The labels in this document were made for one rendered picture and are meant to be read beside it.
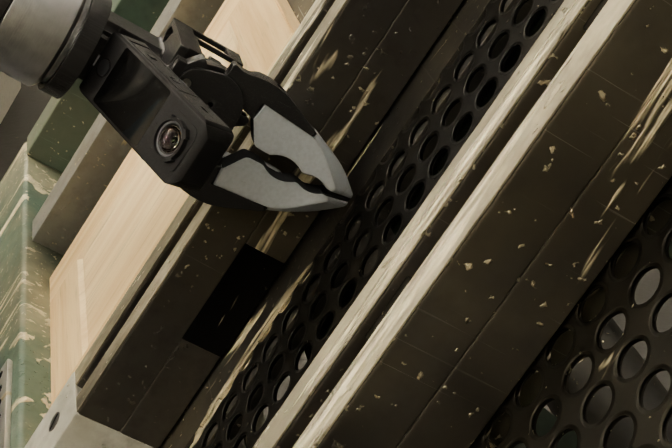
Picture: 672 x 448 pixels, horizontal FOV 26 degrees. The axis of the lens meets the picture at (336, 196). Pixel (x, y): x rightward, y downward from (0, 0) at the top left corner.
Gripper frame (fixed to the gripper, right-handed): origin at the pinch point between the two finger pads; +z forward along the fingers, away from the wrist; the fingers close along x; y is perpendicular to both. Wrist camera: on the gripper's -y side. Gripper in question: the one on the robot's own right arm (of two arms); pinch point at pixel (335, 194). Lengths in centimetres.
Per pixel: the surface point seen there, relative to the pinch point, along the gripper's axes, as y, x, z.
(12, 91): 361, 118, 34
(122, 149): 63, 24, 1
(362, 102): 5.9, -5.1, 0.2
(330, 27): 6.0, -8.4, -4.6
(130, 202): 45, 23, 1
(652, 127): -28.0, -17.5, -0.2
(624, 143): -28.0, -16.2, -0.9
